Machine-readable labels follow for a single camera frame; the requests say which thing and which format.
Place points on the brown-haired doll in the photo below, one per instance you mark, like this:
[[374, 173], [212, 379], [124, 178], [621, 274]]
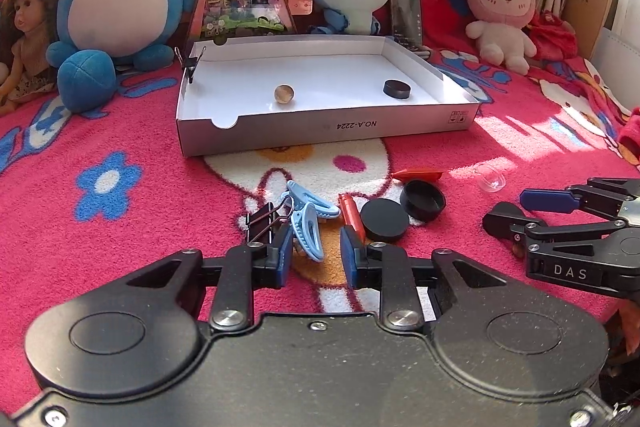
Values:
[[30, 17]]

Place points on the small pink cube toy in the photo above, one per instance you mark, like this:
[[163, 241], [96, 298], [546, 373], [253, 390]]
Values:
[[301, 4]]

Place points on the light blue hair clip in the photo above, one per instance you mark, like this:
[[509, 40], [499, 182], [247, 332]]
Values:
[[306, 227]]

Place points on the clear plastic dome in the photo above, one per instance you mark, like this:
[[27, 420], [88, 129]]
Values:
[[491, 179]]

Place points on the black binder clip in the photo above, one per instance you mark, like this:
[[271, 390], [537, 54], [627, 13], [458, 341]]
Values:
[[190, 67], [260, 227]]

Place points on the brown cardboard piece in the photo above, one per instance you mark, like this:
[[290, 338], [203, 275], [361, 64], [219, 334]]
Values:
[[590, 7]]

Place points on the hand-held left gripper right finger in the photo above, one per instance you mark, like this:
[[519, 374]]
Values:
[[348, 257]]

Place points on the red cloth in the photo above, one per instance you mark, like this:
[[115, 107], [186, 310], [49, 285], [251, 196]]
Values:
[[552, 34]]

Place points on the wooden bead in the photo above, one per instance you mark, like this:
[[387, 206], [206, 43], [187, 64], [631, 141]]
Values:
[[284, 94]]

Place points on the black puck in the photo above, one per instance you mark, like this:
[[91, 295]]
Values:
[[397, 88]]

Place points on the smartphone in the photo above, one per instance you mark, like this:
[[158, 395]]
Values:
[[406, 7]]

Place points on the white cardboard box tray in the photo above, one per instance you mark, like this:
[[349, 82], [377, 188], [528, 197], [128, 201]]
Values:
[[325, 72]]

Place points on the red cap with orange tip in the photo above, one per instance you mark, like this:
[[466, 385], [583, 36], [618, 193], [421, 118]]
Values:
[[350, 214]]

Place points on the black round lid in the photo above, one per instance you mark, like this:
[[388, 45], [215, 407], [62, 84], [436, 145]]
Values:
[[384, 221]]

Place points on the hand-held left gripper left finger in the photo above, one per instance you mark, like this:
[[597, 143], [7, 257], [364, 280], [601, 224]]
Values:
[[285, 252]]

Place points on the round blue plush toy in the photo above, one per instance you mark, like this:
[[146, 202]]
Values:
[[115, 7]]

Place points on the black round cap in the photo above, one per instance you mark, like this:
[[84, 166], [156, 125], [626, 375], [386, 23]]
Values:
[[422, 202]]

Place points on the red pointed plastic cap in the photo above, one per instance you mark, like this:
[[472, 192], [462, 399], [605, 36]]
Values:
[[420, 174]]

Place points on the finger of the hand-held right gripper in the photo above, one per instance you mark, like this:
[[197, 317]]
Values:
[[547, 201], [505, 219]]

